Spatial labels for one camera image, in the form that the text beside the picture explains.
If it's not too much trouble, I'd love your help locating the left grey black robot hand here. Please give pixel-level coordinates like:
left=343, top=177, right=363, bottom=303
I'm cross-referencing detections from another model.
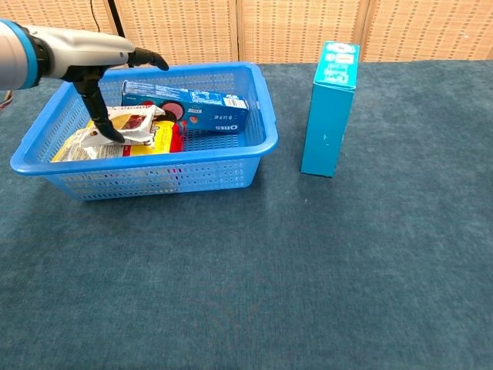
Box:
left=35, top=25, right=170, bottom=145

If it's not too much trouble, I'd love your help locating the white snack pouch red print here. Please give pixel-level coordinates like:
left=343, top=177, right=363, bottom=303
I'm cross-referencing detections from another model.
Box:
left=79, top=104, right=167, bottom=148

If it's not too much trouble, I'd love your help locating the yellow red Lipo bag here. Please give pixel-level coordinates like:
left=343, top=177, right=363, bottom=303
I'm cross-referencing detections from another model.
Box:
left=51, top=118, right=186, bottom=163

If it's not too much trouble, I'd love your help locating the blue Oreo cookie box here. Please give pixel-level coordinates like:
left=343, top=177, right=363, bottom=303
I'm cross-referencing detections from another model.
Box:
left=120, top=79, right=250, bottom=135

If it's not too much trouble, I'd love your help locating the tall light blue carton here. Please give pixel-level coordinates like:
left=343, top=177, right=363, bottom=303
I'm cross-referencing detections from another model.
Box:
left=300, top=41, right=361, bottom=179

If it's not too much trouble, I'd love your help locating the blue plastic perforated basket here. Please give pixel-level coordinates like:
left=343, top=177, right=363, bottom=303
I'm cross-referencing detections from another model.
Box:
left=10, top=61, right=279, bottom=202

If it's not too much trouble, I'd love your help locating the black pole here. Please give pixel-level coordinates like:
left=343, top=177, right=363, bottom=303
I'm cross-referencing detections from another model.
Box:
left=106, top=0, right=127, bottom=39

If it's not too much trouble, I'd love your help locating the woven bamboo screen panel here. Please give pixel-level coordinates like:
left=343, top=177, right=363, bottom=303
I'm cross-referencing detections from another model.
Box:
left=361, top=0, right=493, bottom=62
left=235, top=0, right=371, bottom=65
left=0, top=0, right=126, bottom=39
left=114, top=0, right=239, bottom=67

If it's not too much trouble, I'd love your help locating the teal table cloth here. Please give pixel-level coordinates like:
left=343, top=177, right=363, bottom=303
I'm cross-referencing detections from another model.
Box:
left=0, top=59, right=493, bottom=370

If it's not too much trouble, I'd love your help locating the thin black hanging cable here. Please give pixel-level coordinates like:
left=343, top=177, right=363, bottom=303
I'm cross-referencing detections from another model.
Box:
left=90, top=0, right=102, bottom=34

